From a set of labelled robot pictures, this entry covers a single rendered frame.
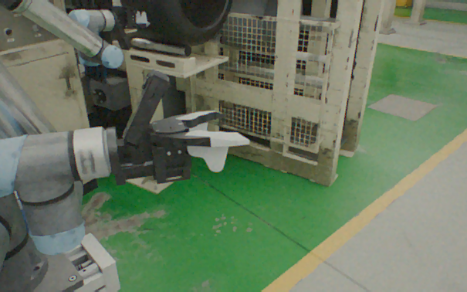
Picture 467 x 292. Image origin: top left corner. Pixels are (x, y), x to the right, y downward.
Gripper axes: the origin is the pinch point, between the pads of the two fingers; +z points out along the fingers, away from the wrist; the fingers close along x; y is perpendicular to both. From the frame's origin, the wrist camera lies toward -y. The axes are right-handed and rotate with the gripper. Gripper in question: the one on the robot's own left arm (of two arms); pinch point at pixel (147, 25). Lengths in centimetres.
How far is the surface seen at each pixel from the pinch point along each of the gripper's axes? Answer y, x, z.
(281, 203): -96, -49, 56
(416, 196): -90, -113, 106
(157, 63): -18.5, 5.2, 11.9
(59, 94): -39, 52, -10
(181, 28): -0.4, -11.6, 8.5
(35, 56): -19, 52, -20
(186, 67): -17.7, -11.9, 12.3
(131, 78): -32, 34, 22
